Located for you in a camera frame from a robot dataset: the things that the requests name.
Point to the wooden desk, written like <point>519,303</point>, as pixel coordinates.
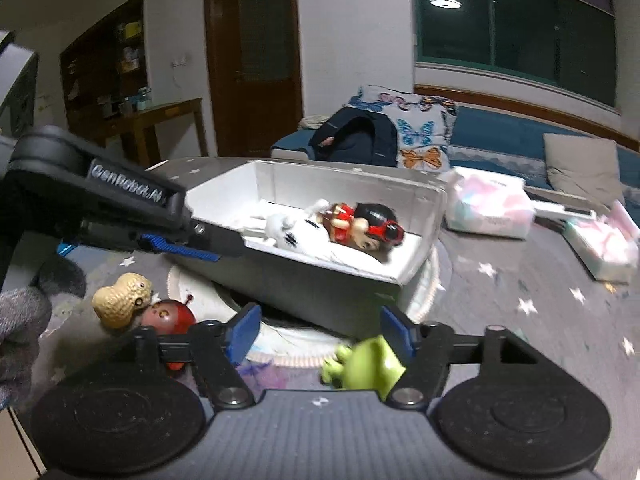
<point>155,127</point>

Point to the butterfly print pillow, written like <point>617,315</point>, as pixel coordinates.
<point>412,127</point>

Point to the white rectangular box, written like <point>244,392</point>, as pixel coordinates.
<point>350,200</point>

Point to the green frog toy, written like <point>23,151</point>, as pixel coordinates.
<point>367,367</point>

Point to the wooden shelf cabinet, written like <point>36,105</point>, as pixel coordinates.
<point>105,67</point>

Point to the blue sofa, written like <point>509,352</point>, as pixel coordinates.
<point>500,135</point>

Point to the dark blue backpack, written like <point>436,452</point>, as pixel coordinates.
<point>352,137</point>

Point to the flat white box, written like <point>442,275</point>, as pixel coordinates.
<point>565,210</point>

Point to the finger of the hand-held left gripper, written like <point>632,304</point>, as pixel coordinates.
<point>180,249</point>

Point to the red ladybug toy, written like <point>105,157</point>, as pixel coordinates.
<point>167,316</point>

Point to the white spotted dog toy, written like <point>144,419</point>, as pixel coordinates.
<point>292,227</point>

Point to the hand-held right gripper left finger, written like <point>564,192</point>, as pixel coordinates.
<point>243,332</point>

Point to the pink white tissue pack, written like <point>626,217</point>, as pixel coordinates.
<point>487,202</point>
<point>602,242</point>

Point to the brown wooden door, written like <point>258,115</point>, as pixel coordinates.
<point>255,55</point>

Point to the dark window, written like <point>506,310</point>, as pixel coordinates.
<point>515,25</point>

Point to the grey star print blanket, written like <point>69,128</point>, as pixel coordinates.
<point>525,320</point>

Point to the dark-haired red figurine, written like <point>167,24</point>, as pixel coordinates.
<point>365,225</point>

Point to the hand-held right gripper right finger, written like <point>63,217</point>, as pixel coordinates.
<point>398,334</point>

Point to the peanut toy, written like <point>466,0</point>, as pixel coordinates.
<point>122,300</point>

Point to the person's left hand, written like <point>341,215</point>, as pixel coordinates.
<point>22,330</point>

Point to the beige cushion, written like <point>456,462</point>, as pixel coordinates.
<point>582,167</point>

